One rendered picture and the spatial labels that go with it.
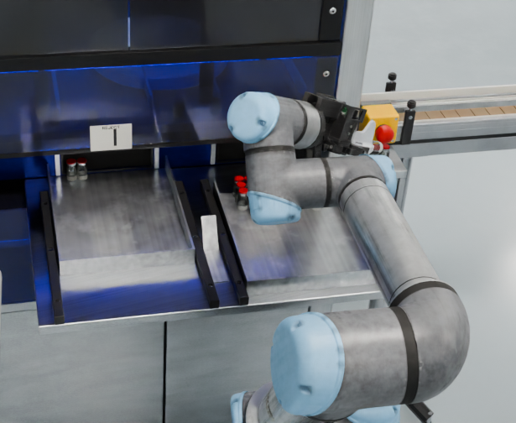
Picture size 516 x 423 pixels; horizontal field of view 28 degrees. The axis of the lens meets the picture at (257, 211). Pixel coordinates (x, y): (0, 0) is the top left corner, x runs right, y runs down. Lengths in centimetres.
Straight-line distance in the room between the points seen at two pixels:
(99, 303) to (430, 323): 88
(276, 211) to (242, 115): 15
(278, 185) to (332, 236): 66
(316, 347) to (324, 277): 83
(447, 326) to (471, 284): 231
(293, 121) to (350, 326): 45
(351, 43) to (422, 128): 39
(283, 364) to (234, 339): 135
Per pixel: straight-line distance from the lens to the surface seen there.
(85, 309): 197
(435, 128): 252
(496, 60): 501
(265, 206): 152
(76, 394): 263
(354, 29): 218
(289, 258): 210
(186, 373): 264
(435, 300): 129
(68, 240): 213
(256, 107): 152
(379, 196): 149
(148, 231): 215
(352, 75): 223
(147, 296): 199
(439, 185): 402
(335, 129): 169
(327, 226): 219
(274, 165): 153
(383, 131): 229
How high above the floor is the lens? 216
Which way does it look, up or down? 35 degrees down
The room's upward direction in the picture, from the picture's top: 5 degrees clockwise
